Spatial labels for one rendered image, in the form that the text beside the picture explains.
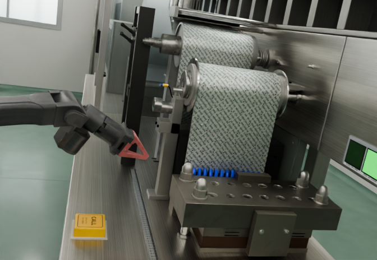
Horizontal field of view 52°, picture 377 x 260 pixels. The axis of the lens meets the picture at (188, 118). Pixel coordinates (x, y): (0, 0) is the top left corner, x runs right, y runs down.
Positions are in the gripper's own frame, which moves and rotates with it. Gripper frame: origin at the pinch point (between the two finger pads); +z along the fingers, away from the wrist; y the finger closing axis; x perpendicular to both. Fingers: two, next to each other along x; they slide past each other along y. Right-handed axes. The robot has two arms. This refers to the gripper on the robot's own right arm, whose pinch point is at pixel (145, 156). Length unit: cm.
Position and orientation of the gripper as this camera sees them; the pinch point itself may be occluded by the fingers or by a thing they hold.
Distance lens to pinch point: 101.8
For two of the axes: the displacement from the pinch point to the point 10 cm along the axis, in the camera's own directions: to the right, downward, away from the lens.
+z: 7.4, 5.8, 3.5
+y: 2.3, 2.7, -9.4
